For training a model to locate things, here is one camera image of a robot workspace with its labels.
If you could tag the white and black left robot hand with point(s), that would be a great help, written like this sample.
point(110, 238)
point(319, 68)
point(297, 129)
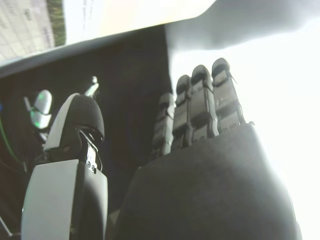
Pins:
point(200, 187)

